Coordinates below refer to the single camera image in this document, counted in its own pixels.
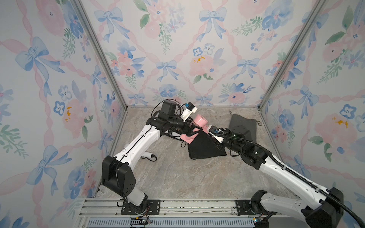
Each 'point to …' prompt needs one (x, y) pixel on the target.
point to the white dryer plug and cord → (151, 156)
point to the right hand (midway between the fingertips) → (208, 124)
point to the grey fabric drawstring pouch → (236, 119)
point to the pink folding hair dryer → (199, 122)
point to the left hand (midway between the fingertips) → (198, 124)
